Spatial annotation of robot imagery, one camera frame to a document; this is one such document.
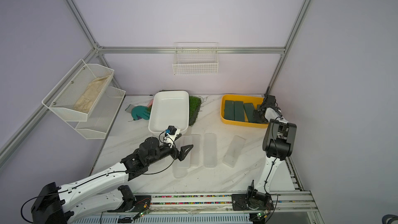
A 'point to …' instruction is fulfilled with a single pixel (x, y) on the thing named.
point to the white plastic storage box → (169, 108)
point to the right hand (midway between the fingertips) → (264, 119)
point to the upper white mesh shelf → (76, 96)
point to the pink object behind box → (151, 103)
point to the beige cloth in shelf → (85, 103)
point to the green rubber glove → (141, 112)
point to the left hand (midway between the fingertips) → (186, 142)
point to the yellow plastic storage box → (255, 100)
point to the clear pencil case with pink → (184, 140)
